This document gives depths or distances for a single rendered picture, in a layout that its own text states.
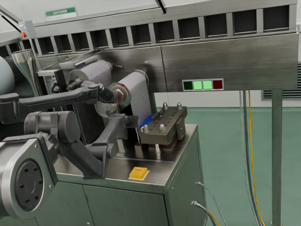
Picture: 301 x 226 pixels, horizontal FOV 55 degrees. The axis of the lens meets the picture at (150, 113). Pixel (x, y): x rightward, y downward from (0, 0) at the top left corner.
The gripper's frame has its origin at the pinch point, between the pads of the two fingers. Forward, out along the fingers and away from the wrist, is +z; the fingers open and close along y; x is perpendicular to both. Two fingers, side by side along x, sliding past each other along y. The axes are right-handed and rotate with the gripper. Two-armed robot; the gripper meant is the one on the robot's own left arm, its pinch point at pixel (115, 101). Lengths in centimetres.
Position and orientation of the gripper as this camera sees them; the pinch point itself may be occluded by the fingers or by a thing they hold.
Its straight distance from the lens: 158.6
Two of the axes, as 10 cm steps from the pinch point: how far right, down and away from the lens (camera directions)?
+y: 9.4, 0.8, -3.4
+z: 3.0, 2.8, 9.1
